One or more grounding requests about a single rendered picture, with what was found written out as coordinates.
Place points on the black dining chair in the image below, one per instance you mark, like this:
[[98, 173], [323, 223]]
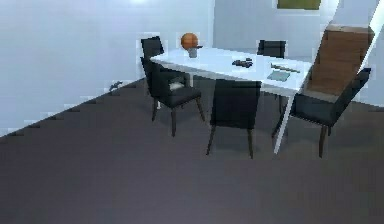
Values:
[[325, 108], [235, 105], [151, 46], [271, 48], [173, 90]]

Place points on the white cloth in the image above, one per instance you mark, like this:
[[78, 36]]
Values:
[[175, 86]]

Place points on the white dining table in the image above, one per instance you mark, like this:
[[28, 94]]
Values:
[[213, 61]]

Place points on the grey cup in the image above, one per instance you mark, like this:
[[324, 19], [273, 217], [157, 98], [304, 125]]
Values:
[[192, 52]]

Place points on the dark small object cluster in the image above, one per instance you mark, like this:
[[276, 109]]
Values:
[[243, 62]]

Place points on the orange basketball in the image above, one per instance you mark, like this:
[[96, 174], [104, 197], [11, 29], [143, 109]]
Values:
[[189, 40]]

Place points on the small dark floor object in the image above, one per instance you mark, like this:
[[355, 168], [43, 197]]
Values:
[[115, 86]]

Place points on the thin grey stick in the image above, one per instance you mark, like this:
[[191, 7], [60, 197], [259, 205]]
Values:
[[285, 68]]

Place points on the olive framed picture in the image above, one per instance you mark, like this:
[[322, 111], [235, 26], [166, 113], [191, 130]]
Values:
[[299, 4]]

